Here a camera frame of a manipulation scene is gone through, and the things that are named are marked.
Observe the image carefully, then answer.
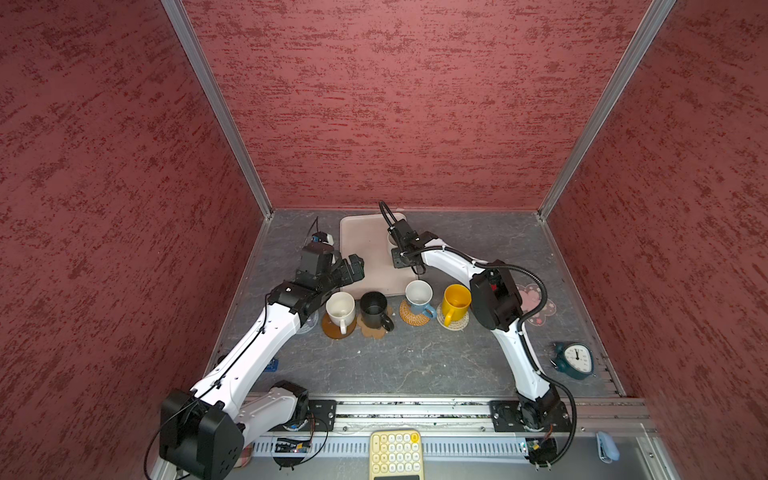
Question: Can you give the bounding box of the blue black handheld device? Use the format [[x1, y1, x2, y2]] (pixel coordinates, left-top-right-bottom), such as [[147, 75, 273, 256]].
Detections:
[[264, 358, 279, 373]]

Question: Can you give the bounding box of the woven rattan coaster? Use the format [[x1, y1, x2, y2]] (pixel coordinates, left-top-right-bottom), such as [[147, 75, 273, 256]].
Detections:
[[399, 300, 430, 327]]

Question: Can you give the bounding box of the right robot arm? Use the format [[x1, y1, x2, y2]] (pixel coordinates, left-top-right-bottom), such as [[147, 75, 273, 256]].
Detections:
[[385, 217, 577, 431]]

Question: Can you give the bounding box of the pink flower coaster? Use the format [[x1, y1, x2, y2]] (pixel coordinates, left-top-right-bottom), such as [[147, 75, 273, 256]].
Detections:
[[517, 284, 557, 327]]

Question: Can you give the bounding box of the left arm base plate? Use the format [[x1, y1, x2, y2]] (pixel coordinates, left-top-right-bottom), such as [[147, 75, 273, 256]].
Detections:
[[270, 399, 338, 433]]

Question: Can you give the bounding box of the teal alarm clock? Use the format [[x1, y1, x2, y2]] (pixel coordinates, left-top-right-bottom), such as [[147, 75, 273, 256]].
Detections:
[[550, 342, 595, 380]]

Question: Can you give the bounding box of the light blue small device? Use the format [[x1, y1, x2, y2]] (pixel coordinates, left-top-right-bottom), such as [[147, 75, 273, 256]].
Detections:
[[596, 431, 620, 464]]

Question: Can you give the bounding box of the brown paw coaster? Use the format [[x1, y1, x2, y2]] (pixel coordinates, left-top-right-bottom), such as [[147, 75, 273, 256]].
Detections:
[[357, 319, 388, 340]]

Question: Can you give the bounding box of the brown glossy coaster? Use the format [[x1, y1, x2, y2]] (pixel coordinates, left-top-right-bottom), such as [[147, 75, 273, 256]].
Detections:
[[321, 314, 357, 340]]

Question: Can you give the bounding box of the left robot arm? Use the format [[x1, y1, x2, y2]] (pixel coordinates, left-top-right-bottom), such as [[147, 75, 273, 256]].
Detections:
[[152, 232, 365, 479]]

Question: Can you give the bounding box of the yellow mug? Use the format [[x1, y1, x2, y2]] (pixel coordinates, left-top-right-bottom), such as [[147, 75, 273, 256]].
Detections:
[[440, 284, 472, 324]]

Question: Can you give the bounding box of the lavender mug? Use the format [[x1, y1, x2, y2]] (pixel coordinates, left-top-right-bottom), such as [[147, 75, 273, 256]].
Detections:
[[297, 311, 320, 335]]

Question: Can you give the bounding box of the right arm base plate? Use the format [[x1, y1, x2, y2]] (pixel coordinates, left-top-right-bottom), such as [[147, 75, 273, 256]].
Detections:
[[489, 400, 572, 434]]

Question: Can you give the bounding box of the white mug front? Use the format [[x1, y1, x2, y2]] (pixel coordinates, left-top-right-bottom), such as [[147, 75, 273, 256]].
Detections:
[[326, 292, 356, 333]]

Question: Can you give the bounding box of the yellow keypad calculator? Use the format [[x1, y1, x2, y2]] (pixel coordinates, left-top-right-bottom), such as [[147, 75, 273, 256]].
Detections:
[[369, 429, 425, 480]]

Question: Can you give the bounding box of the blue floral mug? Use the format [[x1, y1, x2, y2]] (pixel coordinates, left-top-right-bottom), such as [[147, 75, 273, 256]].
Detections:
[[405, 280, 436, 319]]

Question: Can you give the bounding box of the beige serving tray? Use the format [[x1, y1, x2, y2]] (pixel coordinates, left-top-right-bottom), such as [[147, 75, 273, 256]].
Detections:
[[340, 214, 418, 300]]

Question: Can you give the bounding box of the black mug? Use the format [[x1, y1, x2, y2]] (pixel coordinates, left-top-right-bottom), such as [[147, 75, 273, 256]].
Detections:
[[360, 291, 394, 332]]

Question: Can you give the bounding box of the white braided coaster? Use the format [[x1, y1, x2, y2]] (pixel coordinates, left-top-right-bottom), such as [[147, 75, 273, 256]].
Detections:
[[436, 309, 471, 331]]

